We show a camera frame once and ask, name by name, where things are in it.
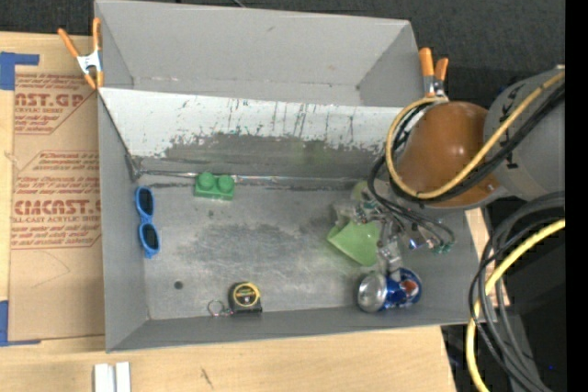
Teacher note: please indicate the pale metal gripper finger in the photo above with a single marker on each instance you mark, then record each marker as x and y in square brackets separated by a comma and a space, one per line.
[391, 256]
[345, 213]

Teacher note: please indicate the blue drink can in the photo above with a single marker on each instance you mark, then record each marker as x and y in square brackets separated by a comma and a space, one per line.
[390, 293]

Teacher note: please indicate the grey metal bin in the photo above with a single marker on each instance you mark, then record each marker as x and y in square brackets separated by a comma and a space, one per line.
[257, 243]

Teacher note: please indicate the black and yellow tape measure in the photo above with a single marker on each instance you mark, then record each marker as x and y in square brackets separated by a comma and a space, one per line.
[245, 296]

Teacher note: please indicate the green toy brick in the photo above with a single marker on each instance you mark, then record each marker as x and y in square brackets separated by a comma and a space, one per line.
[214, 187]

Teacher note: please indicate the blue sunglasses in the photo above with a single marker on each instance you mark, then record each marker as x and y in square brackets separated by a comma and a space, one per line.
[148, 220]

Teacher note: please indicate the brown cardboard board red print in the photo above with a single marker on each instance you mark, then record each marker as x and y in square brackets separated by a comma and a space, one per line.
[55, 271]

